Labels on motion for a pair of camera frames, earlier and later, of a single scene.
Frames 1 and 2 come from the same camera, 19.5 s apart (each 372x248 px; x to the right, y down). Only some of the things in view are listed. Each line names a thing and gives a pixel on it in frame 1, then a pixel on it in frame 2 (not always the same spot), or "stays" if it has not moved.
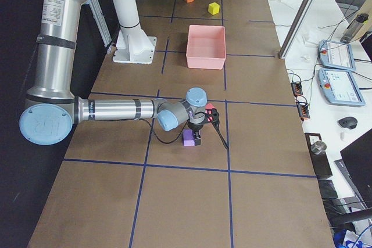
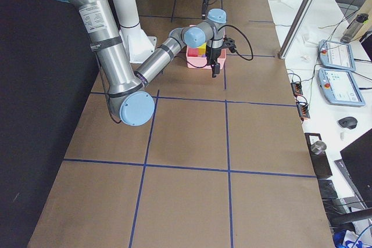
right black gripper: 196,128 → 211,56
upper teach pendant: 336,55 stays
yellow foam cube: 214,8 → 202,49
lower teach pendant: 340,87 stays
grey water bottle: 354,28 stays
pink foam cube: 210,107 → 193,52
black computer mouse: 349,122 stays
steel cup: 318,147 stays
